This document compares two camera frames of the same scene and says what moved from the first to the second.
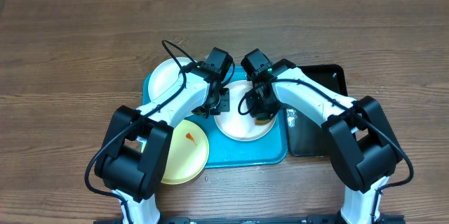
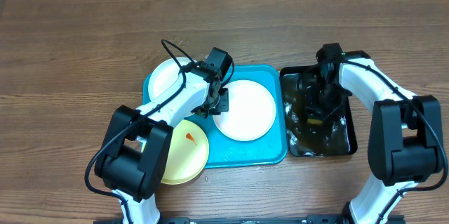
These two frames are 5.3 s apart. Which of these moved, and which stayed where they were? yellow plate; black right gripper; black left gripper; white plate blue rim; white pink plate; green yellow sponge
Moved: green yellow sponge; black right gripper
Stayed: white pink plate; black left gripper; yellow plate; white plate blue rim
